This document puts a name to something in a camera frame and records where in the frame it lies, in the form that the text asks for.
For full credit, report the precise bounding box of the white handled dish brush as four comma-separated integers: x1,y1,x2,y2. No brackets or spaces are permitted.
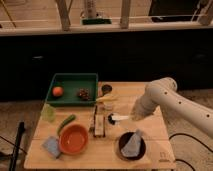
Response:
108,114,129,125

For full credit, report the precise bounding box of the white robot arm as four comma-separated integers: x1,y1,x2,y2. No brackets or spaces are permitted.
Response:
131,77,213,138

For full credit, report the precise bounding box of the dark brown bowl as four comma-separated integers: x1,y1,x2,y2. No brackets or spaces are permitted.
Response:
117,132,146,161

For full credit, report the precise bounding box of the red bowl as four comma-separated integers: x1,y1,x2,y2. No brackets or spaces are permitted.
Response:
59,124,88,155

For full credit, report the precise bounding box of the grey cloth in bowl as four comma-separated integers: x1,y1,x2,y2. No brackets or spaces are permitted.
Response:
121,130,142,157

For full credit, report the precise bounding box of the yellow banana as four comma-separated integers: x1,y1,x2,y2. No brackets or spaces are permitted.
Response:
96,95,117,103

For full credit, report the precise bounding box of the brown pine cone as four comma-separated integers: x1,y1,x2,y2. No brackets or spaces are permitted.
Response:
78,89,90,101

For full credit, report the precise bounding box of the green plastic tray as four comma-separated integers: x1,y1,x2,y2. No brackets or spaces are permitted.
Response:
45,73,98,107

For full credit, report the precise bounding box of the dark metal utensil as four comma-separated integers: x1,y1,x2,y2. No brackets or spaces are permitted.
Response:
89,105,98,133

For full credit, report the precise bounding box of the green okra pod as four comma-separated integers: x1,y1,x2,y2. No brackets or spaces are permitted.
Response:
57,114,76,136

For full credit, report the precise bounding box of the orange tomato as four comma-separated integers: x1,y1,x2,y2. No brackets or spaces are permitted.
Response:
52,86,64,97

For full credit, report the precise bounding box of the translucent green cup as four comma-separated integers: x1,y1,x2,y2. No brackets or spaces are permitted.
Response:
41,104,55,122

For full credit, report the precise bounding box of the blue grey sponge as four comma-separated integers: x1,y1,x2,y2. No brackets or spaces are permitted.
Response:
42,136,61,158

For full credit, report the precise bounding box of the black stand pole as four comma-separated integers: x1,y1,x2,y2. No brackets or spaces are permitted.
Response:
9,122,25,171

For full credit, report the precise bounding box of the green base white post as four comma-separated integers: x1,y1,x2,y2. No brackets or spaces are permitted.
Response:
81,0,111,25

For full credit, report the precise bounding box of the black floor cable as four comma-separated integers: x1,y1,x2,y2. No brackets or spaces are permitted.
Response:
168,132,213,171

